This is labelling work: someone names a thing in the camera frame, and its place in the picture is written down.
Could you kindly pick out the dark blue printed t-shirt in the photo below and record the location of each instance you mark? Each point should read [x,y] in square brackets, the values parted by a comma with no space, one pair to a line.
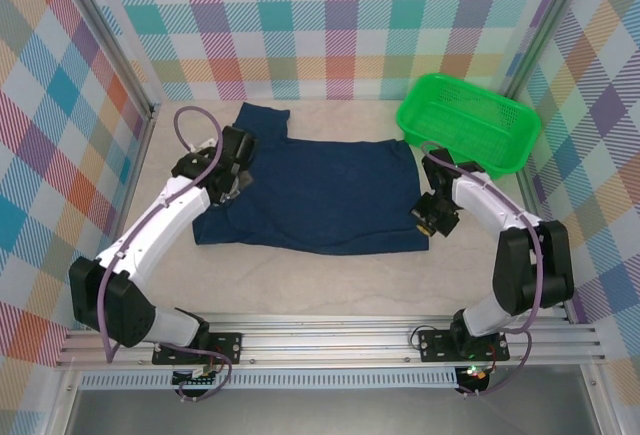
[325,195]

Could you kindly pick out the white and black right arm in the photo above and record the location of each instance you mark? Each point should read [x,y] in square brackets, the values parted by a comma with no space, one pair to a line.
[520,265]

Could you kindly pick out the green plastic basket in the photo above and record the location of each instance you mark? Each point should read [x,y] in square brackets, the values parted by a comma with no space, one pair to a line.
[465,125]

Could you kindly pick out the grey metal panel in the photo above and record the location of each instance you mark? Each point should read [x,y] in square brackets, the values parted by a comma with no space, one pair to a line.
[325,412]

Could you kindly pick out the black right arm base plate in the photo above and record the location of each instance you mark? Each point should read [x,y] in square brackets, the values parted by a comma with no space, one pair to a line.
[435,345]

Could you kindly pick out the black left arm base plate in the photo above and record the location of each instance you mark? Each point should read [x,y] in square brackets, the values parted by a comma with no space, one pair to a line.
[227,345]

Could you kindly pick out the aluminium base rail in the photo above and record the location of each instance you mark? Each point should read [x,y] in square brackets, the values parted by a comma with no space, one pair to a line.
[325,345]

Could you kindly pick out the aluminium corner post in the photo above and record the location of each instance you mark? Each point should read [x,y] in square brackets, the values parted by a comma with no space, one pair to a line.
[110,40]
[545,30]

